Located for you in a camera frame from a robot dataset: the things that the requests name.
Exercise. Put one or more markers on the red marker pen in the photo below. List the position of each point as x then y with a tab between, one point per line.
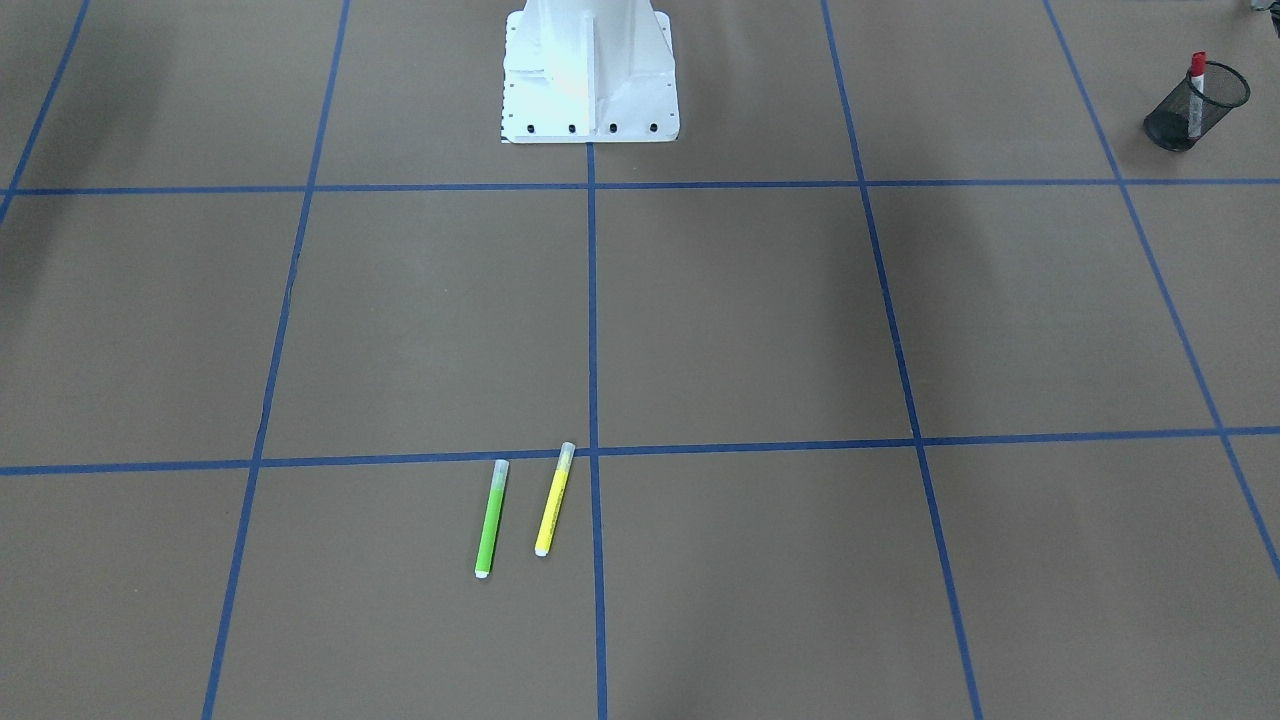
1195	102

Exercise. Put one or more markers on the yellow highlighter pen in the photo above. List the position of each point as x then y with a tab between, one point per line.
552	509

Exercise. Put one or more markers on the green highlighter pen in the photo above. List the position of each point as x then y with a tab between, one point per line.
495	498

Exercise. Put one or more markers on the brown paper table mat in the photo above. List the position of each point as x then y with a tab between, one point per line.
912	381

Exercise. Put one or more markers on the near black mesh pen cup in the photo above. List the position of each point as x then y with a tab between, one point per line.
1204	96

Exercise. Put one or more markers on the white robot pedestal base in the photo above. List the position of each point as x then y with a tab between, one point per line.
589	72

